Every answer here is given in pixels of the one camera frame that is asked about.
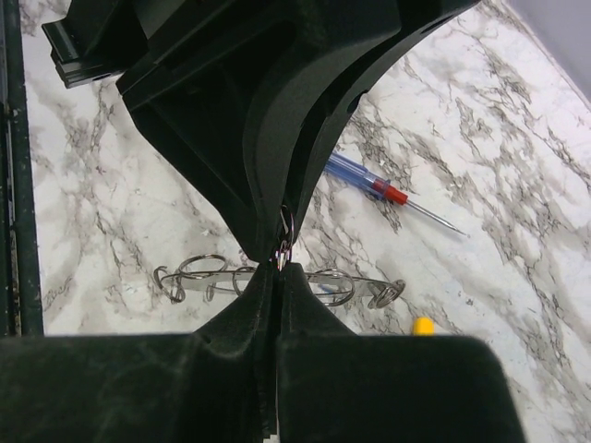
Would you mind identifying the blue red screwdriver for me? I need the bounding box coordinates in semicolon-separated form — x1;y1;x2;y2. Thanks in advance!
324;152;464;235

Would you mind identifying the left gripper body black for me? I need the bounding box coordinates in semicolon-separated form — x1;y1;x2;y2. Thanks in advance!
42;1;237;89

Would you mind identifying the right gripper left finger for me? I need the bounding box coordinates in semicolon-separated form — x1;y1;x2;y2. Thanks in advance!
1;265;277;442

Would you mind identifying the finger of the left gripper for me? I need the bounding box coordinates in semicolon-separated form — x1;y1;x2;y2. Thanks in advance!
115;0;403;264
244;1;474;233

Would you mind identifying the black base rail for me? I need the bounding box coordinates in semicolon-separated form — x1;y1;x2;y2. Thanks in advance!
1;1;43;338

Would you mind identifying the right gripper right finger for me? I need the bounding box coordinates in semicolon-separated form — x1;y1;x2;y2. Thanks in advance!
277;264;525;442

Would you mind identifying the round metal keyring disc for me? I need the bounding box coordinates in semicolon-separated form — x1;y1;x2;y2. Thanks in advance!
152;202;407;309

